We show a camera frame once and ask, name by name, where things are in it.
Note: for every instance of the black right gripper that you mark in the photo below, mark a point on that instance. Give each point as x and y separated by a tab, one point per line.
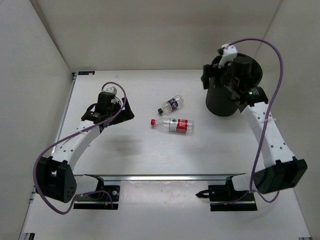
213	71

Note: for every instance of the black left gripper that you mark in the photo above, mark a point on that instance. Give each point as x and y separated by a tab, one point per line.
125	115

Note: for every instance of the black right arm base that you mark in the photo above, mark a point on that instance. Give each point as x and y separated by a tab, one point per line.
224	198

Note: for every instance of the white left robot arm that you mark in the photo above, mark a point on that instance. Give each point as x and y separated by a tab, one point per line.
53	175

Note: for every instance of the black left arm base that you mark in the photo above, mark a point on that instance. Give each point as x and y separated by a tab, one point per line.
94	192

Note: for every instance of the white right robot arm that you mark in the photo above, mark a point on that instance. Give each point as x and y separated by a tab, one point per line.
282	170

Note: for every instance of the black ribbed plastic bin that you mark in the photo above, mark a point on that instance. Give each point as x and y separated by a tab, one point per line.
216	100

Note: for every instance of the clear bottle black cap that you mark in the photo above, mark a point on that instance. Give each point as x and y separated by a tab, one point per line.
171	105

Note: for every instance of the clear bottle red cap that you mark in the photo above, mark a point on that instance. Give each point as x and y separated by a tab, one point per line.
173	125

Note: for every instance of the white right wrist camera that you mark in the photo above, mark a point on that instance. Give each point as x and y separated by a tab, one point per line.
228	53

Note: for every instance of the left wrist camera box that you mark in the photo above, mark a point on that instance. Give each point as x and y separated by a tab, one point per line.
111	90

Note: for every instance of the aluminium table edge rail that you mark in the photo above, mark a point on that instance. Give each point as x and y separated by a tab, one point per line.
166	177

